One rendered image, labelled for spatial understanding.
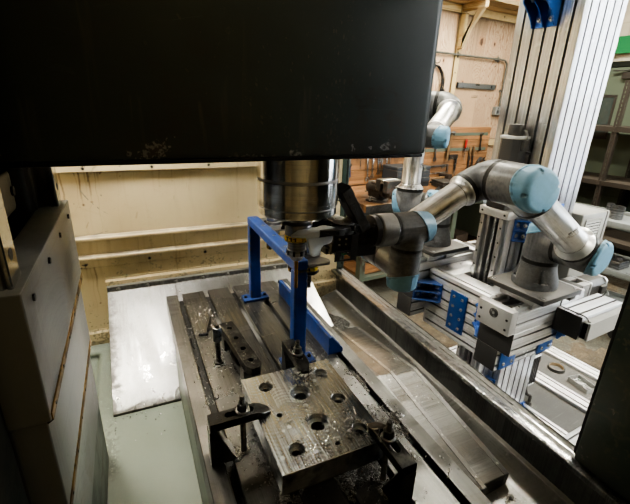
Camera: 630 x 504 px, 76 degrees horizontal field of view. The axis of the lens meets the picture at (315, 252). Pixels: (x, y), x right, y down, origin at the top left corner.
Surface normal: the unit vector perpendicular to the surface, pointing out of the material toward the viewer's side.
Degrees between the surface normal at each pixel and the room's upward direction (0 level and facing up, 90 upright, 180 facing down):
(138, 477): 0
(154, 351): 24
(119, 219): 90
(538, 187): 86
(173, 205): 90
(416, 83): 90
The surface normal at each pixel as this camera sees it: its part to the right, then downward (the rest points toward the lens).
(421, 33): 0.41, 0.33
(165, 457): 0.04, -0.94
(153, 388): 0.20, -0.72
